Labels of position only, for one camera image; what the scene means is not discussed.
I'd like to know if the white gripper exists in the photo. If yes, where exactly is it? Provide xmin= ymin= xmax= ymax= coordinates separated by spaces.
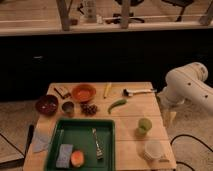
xmin=159 ymin=101 xmax=177 ymax=128

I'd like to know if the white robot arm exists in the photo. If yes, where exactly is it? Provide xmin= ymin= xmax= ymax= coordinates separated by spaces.
xmin=157 ymin=62 xmax=213 ymax=128

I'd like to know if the green plastic cup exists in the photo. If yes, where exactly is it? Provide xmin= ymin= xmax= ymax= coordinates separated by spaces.
xmin=138 ymin=118 xmax=152 ymax=135

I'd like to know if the white plastic container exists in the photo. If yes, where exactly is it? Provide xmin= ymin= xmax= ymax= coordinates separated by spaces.
xmin=144 ymin=140 xmax=164 ymax=161

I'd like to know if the bunch of dark grapes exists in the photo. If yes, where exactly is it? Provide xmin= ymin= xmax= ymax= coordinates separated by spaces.
xmin=80 ymin=103 xmax=98 ymax=115

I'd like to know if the metal fork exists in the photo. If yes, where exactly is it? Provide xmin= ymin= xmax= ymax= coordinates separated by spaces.
xmin=92 ymin=128 xmax=103 ymax=160

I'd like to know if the orange bowl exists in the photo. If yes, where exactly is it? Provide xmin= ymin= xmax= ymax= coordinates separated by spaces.
xmin=71 ymin=84 xmax=96 ymax=103

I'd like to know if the green plastic tray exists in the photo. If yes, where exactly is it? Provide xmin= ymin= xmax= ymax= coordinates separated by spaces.
xmin=44 ymin=119 xmax=115 ymax=171

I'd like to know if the small metal cup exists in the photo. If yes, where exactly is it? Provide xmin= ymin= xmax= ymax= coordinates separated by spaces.
xmin=62 ymin=101 xmax=74 ymax=116

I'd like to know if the brown chocolate bar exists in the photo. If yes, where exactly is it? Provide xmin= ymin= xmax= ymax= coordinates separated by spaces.
xmin=54 ymin=87 xmax=70 ymax=99

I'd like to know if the orange peach fruit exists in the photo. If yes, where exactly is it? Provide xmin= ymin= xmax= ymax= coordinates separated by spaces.
xmin=70 ymin=150 xmax=84 ymax=167

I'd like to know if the blue sponge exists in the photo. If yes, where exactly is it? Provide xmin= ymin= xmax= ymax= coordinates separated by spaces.
xmin=56 ymin=144 xmax=73 ymax=168

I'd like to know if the dark red bowl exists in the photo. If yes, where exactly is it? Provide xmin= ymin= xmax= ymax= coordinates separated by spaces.
xmin=35 ymin=95 xmax=59 ymax=116

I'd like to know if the light blue cloth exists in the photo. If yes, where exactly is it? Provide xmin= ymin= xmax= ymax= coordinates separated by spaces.
xmin=32 ymin=130 xmax=51 ymax=153

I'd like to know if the black cable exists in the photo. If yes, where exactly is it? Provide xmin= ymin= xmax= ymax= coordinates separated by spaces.
xmin=170 ymin=133 xmax=213 ymax=171

